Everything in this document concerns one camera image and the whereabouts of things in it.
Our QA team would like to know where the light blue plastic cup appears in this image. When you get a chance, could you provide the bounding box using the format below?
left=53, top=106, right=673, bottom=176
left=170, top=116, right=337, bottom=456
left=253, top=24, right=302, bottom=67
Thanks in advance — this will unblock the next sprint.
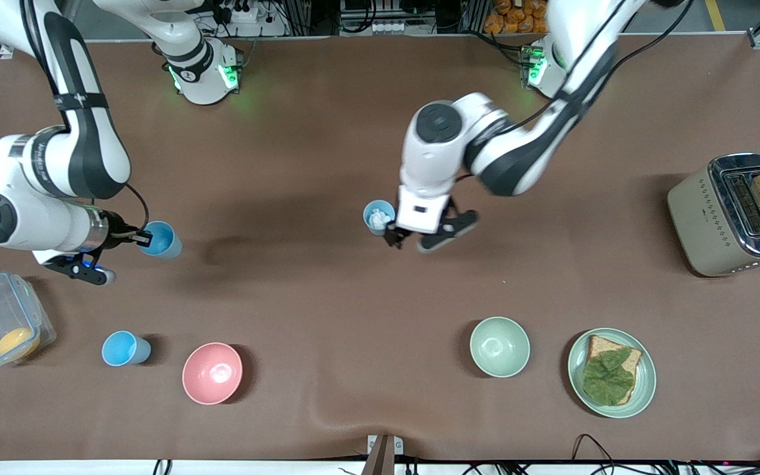
left=363, top=200, right=396, bottom=236
left=139, top=221, right=183, bottom=260
left=102, top=331, right=152, bottom=367

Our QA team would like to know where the brown table mat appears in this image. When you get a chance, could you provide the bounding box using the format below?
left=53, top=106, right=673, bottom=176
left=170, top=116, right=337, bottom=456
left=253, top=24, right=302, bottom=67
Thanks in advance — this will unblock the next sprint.
left=0, top=33, right=760, bottom=462

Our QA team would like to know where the pale green bowl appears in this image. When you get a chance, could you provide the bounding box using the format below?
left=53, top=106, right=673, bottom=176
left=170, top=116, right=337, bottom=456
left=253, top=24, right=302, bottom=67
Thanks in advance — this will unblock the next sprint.
left=470, top=317, right=530, bottom=378

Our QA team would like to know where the orange round food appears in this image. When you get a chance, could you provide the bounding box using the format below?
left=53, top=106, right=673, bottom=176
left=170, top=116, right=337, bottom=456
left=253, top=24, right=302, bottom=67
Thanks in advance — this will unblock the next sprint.
left=0, top=328, right=41, bottom=361

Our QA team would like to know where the pink bowl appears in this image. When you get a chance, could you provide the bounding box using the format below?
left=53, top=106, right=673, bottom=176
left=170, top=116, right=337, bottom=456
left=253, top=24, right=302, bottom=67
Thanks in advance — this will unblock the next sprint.
left=182, top=342, right=243, bottom=405

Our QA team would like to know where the orange packaged snacks pile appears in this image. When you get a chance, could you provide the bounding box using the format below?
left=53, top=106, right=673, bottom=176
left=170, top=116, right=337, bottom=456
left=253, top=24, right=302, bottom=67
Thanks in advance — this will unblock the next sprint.
left=484, top=0, right=550, bottom=35

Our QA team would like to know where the brown bread slice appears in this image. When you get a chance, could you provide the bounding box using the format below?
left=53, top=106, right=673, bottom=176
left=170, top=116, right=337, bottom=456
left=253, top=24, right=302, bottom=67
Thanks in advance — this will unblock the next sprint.
left=585, top=335, right=643, bottom=405

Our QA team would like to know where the white power strip with plugs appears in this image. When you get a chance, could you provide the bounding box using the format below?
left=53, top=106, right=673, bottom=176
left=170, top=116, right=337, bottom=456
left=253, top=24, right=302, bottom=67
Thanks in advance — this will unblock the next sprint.
left=220, top=0, right=262, bottom=24

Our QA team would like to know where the green lettuce leaf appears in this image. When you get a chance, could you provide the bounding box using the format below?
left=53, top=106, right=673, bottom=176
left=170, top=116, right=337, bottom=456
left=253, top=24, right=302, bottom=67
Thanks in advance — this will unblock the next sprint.
left=583, top=348, right=636, bottom=405

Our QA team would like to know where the beige and chrome toaster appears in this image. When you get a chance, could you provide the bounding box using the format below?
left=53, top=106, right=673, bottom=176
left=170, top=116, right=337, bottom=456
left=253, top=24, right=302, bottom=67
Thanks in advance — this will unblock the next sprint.
left=667, top=153, right=760, bottom=278

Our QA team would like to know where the pale green plate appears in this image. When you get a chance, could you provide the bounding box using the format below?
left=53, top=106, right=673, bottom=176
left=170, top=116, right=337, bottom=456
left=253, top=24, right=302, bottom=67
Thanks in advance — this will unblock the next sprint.
left=567, top=328, right=656, bottom=419

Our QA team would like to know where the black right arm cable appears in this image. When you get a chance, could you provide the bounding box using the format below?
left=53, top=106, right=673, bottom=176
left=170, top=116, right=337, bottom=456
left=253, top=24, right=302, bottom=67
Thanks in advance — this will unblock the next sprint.
left=121, top=182, right=151, bottom=233

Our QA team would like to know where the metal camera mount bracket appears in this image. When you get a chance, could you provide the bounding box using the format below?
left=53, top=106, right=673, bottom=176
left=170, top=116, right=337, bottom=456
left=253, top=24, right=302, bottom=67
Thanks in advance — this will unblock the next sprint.
left=367, top=434, right=404, bottom=475

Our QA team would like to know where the black cable loop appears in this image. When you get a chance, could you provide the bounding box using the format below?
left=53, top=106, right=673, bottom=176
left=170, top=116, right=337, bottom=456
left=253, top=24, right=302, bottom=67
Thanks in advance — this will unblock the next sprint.
left=571, top=433, right=618, bottom=466

